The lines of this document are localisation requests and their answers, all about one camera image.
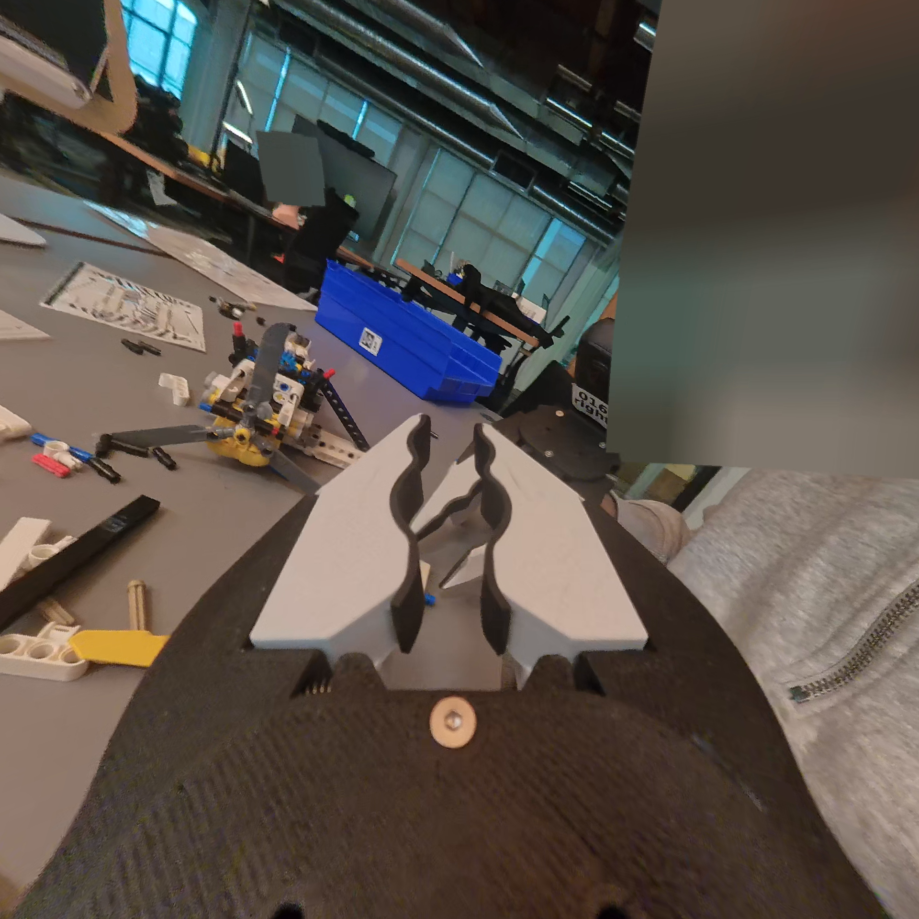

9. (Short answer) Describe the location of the grey zip hoodie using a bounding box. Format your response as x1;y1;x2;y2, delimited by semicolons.
668;467;919;919

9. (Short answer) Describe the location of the wooden edged table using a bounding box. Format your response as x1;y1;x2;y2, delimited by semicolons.
393;257;548;347

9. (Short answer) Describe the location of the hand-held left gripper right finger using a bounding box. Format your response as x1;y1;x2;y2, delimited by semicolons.
472;422;649;684

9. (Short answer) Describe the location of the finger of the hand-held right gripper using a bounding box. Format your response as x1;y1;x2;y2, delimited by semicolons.
420;511;498;591
414;445;486;538

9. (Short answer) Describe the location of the printed instruction sheet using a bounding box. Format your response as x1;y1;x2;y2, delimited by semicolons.
0;307;53;343
39;260;211;354
146;224;318;314
0;210;49;250

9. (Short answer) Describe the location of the person's right forearm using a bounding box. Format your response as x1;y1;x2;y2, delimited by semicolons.
602;470;919;590

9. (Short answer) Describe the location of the dark monitor screen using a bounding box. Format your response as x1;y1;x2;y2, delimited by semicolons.
316;119;399;226

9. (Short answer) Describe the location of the lego helicopter model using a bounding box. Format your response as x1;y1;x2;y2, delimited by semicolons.
95;322;372;498

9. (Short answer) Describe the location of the white lego slope piece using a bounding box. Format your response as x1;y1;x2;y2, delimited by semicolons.
0;516;54;587

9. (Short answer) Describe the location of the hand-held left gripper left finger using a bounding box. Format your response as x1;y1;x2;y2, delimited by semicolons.
248;414;433;684

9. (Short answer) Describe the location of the yellow lego panel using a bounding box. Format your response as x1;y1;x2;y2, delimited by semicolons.
67;628;171;670

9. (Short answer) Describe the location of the white tan curved object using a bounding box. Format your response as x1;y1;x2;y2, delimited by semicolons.
0;0;140;135

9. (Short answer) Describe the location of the long black lego beam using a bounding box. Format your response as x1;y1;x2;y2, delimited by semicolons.
0;494;162;630

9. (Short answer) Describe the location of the white lego beam with holes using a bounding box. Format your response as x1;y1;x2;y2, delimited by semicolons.
0;619;92;683

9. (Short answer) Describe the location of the blue plastic bin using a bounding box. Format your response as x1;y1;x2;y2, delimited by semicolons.
314;258;505;404

